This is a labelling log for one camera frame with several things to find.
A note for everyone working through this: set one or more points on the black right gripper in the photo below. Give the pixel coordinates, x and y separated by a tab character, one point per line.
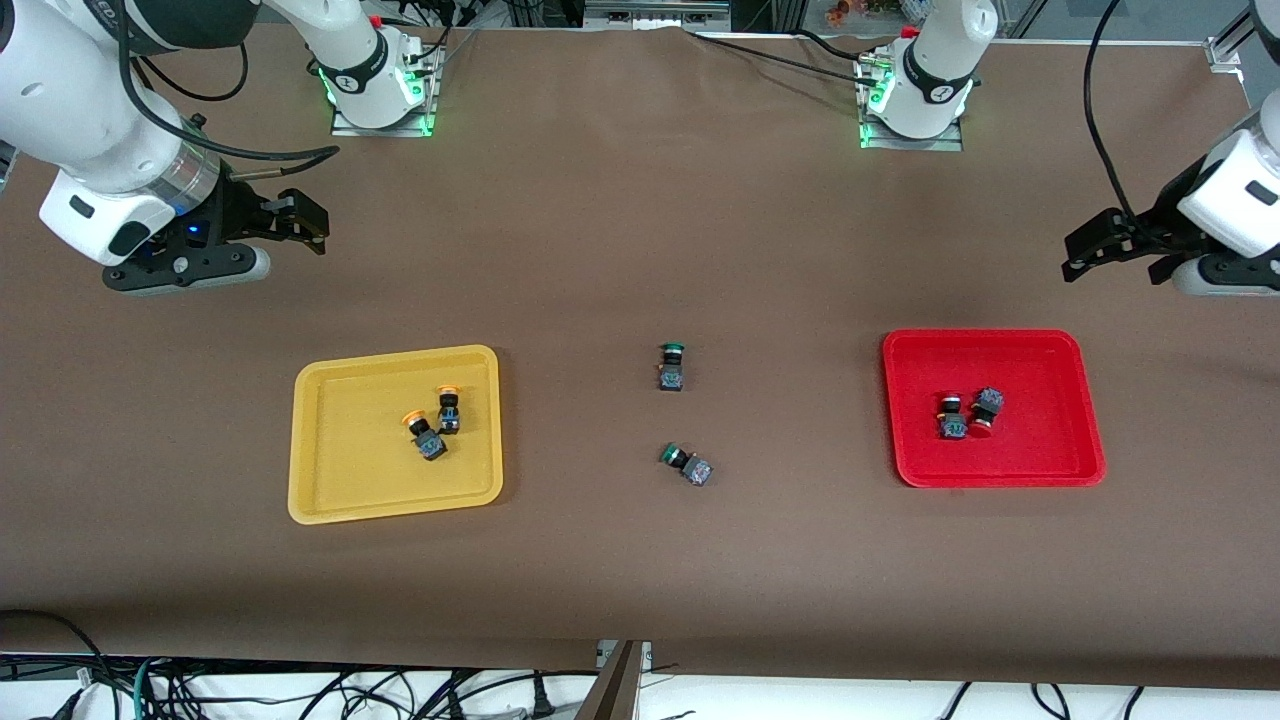
236	213

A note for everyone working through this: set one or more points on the red push button switch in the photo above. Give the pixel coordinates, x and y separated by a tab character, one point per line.
953	428
989	400

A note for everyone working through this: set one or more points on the brown table support leg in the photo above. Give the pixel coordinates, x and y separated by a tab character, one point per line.
615	690

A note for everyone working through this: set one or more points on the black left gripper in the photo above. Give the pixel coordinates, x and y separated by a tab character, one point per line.
1158	222

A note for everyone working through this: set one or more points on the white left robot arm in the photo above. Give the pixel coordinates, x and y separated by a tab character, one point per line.
935	70

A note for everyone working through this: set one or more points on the yellow push button switch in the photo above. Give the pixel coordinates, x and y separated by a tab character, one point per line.
432	445
449	415

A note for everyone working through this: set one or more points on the aluminium corner profile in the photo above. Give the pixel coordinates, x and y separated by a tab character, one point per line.
1222	55

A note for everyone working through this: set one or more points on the black power plug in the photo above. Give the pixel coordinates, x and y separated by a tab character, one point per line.
542	700

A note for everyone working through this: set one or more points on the colourful background items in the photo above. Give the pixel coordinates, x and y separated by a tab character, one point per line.
850	10

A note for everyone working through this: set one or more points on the green push button switch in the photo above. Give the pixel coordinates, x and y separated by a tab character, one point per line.
671	377
697	470

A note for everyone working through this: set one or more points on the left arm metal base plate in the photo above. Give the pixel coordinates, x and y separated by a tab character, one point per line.
940	144

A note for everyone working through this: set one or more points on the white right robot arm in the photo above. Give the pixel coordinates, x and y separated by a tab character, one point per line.
80	110

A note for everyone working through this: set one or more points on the brown table cover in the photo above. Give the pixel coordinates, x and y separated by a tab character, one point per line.
640	560

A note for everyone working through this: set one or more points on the aluminium frame profile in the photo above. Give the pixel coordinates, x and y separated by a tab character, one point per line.
660	15

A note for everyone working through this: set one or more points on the yellow plastic tray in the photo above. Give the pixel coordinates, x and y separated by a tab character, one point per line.
350	480

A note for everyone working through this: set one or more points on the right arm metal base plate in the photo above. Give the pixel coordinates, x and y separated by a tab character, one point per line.
400	131

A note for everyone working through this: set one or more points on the red plastic tray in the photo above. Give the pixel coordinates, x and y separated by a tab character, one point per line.
1040	450

